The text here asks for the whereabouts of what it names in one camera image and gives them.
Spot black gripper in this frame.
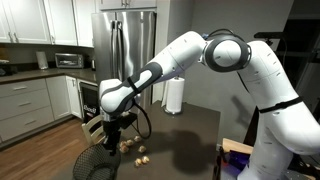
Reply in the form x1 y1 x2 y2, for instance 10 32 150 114
102 112 137 156

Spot packaged burger candy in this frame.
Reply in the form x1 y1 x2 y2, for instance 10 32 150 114
134 158 143 167
119 146 129 153
119 141 126 147
142 156 150 164
133 135 142 142
126 139 134 147
138 146 147 153

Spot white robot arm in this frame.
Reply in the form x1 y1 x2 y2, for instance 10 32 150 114
99 31 320 180

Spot white wooden chair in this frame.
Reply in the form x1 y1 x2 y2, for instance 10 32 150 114
82 115 105 145

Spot black wine cooler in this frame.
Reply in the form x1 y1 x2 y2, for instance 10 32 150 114
80 82 100 123

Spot white paper towel roll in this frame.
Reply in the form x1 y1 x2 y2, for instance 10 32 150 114
163 77 185 114

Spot white lower drawer cabinets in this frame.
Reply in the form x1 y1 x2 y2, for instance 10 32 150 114
0 76 82 141

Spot silver toaster oven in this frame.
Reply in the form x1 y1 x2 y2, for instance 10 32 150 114
55 53 84 69

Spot stainless steel refrigerator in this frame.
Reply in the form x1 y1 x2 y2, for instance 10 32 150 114
90 10 157 111

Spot white canister on counter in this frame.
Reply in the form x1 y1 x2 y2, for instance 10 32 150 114
36 51 48 70

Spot white upper cabinets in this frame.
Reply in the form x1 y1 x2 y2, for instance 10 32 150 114
0 0 96 48

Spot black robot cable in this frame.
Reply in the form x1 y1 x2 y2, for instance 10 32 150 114
131 101 153 140

